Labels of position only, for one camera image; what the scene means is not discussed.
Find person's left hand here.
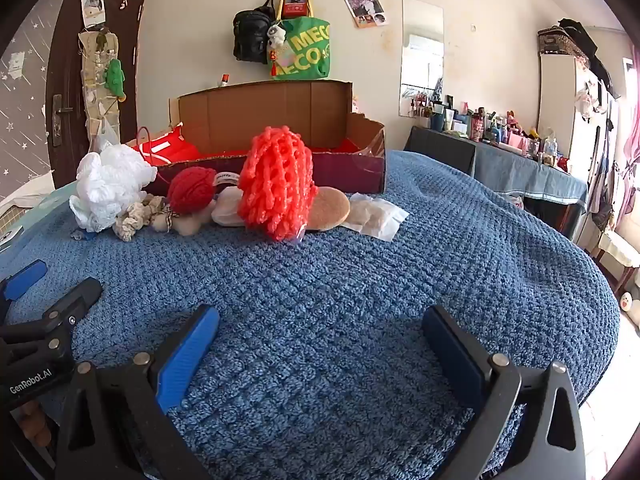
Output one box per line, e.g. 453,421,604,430
20,400,53,451

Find group of cosmetic bottles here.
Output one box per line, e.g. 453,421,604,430
410,91,571,168

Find cream lace scrunchie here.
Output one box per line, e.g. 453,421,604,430
112,202,151,243
137,194,170,221

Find patterned suitcase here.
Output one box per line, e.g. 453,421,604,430
537,26,591,63

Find photo on door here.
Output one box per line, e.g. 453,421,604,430
81,0,105,30

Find white plush on floor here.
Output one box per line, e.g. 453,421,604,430
620,291,640,331

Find teal mat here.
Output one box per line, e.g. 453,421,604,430
0,180,81,248

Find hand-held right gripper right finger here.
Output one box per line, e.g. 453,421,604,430
421,305,587,480

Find white mesh bath pouf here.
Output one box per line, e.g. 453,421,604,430
69,144,158,233

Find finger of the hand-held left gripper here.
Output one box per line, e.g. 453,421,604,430
0,277,104,361
0,260,49,311

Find metal door handle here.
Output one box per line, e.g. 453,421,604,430
52,94,73,133

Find white sachet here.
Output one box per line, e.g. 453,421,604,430
345,192,410,242

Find round tan sponge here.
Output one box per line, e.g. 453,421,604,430
305,186,352,232

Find small white plush bunny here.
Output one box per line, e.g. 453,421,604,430
150,204,217,237

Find beige hanging organizer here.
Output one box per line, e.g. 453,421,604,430
77,27,123,143

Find black clothing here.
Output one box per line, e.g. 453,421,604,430
557,18,621,98

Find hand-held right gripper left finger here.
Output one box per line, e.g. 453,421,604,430
54,304,221,480

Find white cloth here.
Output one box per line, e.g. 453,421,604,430
0,170,56,206

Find green plush toy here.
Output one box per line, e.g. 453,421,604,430
103,58,127,103

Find dark brown door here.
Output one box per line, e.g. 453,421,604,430
45,0,148,190

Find orange foam net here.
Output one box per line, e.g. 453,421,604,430
236,126,319,243

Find clear plastic bag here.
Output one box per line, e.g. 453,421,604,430
91,119,121,153

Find table with blue cloth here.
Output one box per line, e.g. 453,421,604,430
472,137,590,241

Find white wardrobe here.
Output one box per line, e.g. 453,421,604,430
537,52,621,261

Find pink hanging clothes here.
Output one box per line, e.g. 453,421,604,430
617,105,640,233

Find black backpack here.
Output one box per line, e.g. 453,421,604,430
232,0,277,65

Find cardboard box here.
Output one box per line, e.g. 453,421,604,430
125,79,387,198

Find white grid mat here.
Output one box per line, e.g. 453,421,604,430
0,197,30,247

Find white stool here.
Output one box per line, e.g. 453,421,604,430
595,232,640,293

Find photo wall poster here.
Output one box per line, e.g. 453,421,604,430
342,0,387,28

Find green tote bag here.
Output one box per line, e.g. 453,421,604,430
267,16,332,81

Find red knitted pouch with cord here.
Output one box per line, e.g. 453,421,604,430
166,166,218,209

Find wall mirror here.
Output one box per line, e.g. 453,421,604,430
398,0,445,118

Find blue knitted blanket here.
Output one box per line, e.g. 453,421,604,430
0,150,623,480

